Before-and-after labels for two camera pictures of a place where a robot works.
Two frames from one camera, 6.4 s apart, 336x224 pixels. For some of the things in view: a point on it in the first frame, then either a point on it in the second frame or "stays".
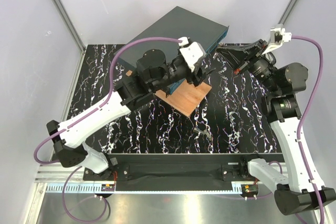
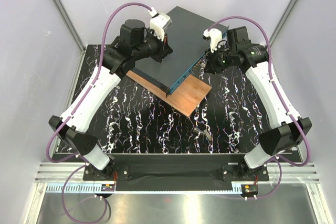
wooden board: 186,99 stays
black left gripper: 195,78 to 164,49
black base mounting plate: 175,172 stays
